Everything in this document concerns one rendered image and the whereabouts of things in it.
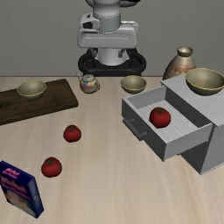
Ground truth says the large olive bowl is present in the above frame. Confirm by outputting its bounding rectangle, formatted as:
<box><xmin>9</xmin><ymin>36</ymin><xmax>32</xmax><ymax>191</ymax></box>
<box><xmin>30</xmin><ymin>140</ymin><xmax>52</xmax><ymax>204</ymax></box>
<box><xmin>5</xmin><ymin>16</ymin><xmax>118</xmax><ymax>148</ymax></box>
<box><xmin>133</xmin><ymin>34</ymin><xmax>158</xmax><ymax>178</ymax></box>
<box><xmin>185</xmin><ymin>67</ymin><xmax>224</xmax><ymax>96</ymax></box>

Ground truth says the brown ceramic vase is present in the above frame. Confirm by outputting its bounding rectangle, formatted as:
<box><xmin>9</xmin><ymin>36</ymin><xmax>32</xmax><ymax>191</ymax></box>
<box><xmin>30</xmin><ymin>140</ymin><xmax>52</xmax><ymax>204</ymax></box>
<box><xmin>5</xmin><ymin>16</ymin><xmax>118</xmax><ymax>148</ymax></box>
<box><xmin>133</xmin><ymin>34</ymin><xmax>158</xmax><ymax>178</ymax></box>
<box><xmin>162</xmin><ymin>45</ymin><xmax>197</xmax><ymax>81</ymax></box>

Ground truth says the grey cabinet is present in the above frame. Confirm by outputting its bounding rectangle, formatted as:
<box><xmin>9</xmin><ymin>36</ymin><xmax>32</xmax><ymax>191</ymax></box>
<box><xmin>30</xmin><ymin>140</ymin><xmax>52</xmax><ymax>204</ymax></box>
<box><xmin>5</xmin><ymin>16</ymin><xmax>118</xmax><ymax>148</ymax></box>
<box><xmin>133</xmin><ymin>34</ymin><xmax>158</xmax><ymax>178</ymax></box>
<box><xmin>160</xmin><ymin>73</ymin><xmax>224</xmax><ymax>176</ymax></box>

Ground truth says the iridescent teapot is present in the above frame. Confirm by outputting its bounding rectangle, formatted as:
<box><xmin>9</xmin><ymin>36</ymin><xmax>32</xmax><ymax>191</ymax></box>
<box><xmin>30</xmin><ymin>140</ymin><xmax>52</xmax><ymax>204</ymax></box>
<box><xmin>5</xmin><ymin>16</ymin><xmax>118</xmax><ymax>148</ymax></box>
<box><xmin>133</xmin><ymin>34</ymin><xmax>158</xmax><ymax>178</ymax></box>
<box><xmin>76</xmin><ymin>72</ymin><xmax>101</xmax><ymax>95</ymax></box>

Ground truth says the blue carton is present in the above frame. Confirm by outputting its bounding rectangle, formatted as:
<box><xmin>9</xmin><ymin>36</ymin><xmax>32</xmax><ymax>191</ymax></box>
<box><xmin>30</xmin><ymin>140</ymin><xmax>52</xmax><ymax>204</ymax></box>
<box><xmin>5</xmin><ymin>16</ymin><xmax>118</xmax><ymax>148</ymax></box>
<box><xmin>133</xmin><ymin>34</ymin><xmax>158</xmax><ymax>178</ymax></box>
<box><xmin>0</xmin><ymin>160</ymin><xmax>45</xmax><ymax>220</ymax></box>

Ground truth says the red tomato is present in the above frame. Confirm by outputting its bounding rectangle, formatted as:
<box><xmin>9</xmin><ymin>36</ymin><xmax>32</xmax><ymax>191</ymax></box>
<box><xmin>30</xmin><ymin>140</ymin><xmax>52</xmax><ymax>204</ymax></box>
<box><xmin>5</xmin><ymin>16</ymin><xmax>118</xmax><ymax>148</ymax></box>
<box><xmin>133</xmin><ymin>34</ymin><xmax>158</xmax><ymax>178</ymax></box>
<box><xmin>40</xmin><ymin>157</ymin><xmax>63</xmax><ymax>179</ymax></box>
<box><xmin>63</xmin><ymin>124</ymin><xmax>82</xmax><ymax>144</ymax></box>
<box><xmin>149</xmin><ymin>106</ymin><xmax>172</xmax><ymax>130</ymax></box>

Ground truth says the grey open drawer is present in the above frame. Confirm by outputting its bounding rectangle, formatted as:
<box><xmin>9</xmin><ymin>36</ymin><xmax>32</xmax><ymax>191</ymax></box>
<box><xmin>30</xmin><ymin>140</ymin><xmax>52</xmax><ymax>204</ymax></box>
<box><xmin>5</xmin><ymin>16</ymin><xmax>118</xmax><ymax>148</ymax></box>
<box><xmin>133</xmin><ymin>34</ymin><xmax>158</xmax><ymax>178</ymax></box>
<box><xmin>121</xmin><ymin>85</ymin><xmax>214</xmax><ymax>163</ymax></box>

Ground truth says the brown wooden board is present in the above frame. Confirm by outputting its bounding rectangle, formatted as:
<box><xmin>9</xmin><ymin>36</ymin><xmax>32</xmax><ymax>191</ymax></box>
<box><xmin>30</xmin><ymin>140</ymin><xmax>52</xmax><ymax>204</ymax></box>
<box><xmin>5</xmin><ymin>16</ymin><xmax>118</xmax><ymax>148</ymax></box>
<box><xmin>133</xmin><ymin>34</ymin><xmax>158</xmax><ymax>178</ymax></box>
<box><xmin>0</xmin><ymin>78</ymin><xmax>80</xmax><ymax>126</ymax></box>

